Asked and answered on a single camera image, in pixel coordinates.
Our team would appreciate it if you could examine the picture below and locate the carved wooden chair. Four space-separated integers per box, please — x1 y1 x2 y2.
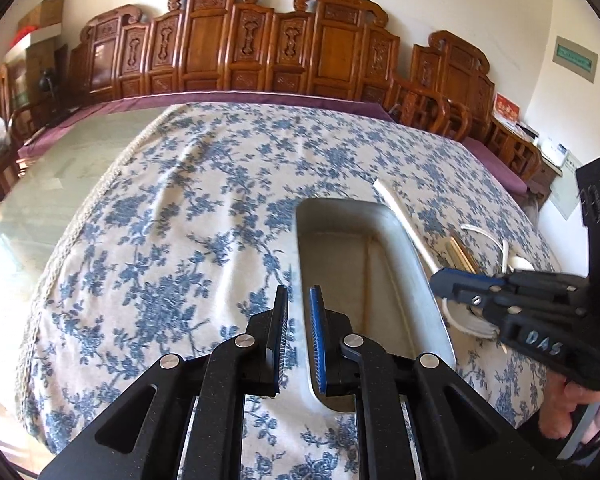
409 30 497 147
151 0 276 97
271 0 402 107
79 4 154 107
389 76 474 143
484 116 543 184

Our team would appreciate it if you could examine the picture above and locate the small white box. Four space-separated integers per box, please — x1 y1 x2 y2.
539 137 569 169

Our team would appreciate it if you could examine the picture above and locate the green wall sign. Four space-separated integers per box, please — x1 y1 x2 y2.
552 35 599 84

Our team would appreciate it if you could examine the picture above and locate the brown cardboard box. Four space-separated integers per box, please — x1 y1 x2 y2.
17 0 64 36

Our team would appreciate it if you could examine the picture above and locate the metal tray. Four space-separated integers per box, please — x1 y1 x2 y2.
295 197 456 413

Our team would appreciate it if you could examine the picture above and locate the blue floral tablecloth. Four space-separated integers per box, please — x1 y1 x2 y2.
15 101 563 480

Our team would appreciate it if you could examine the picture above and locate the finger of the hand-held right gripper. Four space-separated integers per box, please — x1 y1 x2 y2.
452 287 588 332
429 267 589 297

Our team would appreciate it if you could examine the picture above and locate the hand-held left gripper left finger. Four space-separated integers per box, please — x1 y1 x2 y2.
40 285 291 480

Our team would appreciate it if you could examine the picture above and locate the bamboo chopstick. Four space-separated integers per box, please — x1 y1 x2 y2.
452 237 479 272
447 239 471 273

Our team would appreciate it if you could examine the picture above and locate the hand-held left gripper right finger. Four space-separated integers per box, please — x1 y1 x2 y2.
307 285 563 480

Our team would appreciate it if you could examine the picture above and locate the white and red box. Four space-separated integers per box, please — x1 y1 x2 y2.
9 22 63 53

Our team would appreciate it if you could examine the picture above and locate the person's right hand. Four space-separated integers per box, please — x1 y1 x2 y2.
539 375 588 438

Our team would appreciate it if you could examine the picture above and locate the red gift box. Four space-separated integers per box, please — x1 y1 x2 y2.
495 92 523 122

